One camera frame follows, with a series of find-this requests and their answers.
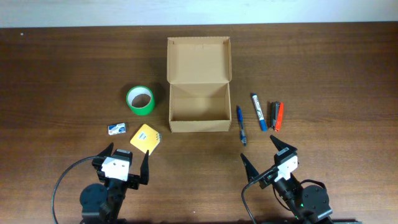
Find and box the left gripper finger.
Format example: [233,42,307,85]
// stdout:
[140,151,149,185]
[98,142,114,157]

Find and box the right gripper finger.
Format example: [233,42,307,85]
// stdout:
[270,135,296,152]
[240,153,259,182]

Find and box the orange grey stapler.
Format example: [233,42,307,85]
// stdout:
[271,101,284,132]

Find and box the yellow spiral notepad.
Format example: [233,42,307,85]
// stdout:
[130,124,162,155]

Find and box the green tape roll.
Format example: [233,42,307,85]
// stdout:
[126,86,155,116]

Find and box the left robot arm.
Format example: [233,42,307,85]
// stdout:
[80,143,149,224]

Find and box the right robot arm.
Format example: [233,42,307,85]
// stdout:
[240,135,333,223]

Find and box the small blue white box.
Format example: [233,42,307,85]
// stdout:
[108,123,126,136]

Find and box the blue white marker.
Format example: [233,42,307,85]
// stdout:
[251,93,267,132]

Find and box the blue ballpoint pen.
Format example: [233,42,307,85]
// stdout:
[236,106,247,146]

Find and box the brown cardboard box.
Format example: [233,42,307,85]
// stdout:
[167,37,232,133]

